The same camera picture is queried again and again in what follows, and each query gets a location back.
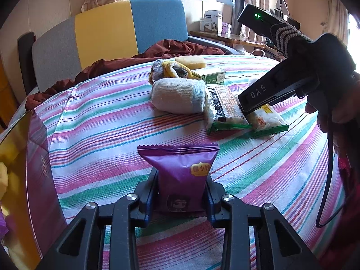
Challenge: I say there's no black rolled mat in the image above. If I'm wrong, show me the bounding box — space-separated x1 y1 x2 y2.
17 32 37 95

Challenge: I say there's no yellow sock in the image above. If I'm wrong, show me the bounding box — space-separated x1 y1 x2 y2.
149 59 193 84

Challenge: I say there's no purple snack packet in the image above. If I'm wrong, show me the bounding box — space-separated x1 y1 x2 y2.
137 143 220 217

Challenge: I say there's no wooden desk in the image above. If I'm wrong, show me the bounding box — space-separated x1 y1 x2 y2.
189 30 282 61

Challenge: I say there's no green white carton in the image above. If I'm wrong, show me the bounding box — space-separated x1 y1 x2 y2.
191 67 227 85

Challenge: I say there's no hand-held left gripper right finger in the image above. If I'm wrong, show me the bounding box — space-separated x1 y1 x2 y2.
205 174 323 270

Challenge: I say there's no person's right hand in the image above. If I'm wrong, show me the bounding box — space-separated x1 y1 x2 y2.
305 72 360 134

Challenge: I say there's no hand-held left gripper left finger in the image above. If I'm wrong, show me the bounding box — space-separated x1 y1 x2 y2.
36 168 159 270

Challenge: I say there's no grey yellow blue sofa chair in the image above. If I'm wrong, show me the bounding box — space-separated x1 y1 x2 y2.
31 0 245 93

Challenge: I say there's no white blue box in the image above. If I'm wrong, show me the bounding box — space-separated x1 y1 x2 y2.
204 10 223 33

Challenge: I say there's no dark red blanket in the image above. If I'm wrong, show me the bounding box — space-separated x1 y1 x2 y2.
25 40 228 110

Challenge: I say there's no yellow label rice cracker packet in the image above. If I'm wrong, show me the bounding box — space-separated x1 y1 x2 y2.
247 104 290 139

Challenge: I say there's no person's red clothing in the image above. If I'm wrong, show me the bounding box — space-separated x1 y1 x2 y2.
335 143 360 203

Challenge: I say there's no wooden wardrobe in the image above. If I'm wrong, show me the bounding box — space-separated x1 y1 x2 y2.
0 59 20 130

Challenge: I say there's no gold purple box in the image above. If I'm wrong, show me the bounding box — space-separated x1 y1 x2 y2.
0 108 68 270

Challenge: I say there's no white sock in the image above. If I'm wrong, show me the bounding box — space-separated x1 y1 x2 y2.
151 78 207 115

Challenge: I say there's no black cable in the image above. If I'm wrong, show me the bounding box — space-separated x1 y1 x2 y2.
315 110 355 228

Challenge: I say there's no dark striped rice cracker packet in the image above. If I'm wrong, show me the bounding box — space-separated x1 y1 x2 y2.
204 85 252 134

